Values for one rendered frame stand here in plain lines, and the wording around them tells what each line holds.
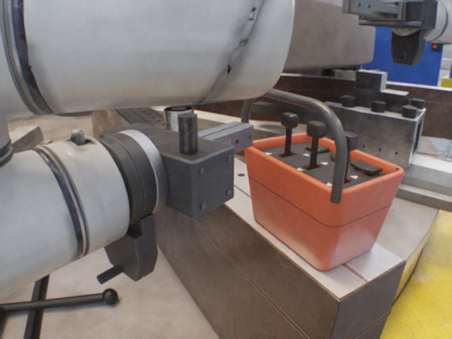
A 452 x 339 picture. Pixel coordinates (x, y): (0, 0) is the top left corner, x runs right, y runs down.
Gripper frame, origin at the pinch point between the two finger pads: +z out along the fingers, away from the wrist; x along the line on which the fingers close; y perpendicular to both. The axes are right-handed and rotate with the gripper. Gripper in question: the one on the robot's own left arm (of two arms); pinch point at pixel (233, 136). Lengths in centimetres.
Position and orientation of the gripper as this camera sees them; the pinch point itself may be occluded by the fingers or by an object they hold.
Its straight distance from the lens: 38.1
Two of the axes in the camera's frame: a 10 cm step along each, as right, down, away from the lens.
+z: 6.3, -2.9, 7.2
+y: 0.0, -9.3, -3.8
